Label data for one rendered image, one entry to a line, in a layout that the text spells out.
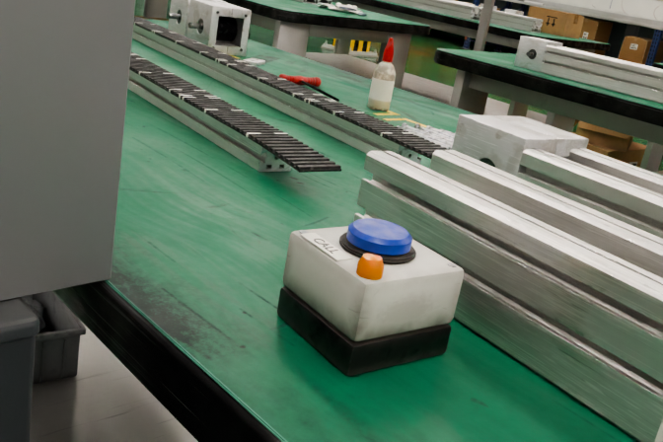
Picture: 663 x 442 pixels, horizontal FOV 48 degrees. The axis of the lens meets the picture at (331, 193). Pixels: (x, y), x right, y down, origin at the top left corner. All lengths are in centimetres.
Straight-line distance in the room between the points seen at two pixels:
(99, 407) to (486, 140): 87
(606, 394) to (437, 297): 11
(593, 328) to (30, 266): 33
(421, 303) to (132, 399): 100
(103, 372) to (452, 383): 107
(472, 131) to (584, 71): 161
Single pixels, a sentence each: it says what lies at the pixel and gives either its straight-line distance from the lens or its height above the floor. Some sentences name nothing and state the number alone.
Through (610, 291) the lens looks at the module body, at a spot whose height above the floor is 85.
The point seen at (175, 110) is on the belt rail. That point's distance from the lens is 97.
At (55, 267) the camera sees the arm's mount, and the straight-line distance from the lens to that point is 49.
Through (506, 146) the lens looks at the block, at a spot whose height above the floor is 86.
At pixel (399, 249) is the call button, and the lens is 45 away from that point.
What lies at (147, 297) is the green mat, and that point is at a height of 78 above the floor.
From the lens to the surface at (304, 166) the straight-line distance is 72.
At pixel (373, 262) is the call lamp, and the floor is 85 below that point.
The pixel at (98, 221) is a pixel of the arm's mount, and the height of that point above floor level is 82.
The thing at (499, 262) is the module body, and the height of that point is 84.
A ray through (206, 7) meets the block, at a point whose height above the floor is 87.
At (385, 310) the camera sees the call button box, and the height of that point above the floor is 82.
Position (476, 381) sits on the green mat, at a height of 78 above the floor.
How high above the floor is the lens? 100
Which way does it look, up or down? 17 degrees down
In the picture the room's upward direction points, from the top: 10 degrees clockwise
